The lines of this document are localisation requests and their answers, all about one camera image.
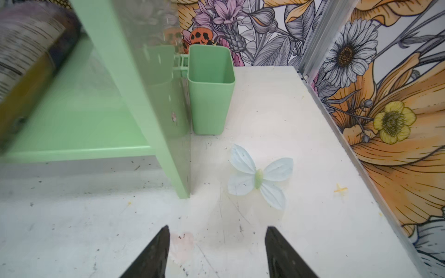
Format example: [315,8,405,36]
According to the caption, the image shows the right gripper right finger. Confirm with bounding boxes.
[265,227,318,278]

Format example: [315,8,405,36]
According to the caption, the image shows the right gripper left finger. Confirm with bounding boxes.
[120,225,170,278]

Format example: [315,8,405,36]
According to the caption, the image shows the clear Ankara spaghetti pack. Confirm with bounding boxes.
[1,1,81,153]

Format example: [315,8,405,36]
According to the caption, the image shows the green wooden two-tier shelf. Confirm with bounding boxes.
[1,1,190,199]

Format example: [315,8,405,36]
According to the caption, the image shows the green plastic hanging cup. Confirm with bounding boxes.
[175,44,236,136]

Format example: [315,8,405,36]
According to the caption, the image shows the right aluminium corner post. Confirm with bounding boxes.
[298,0,358,85]

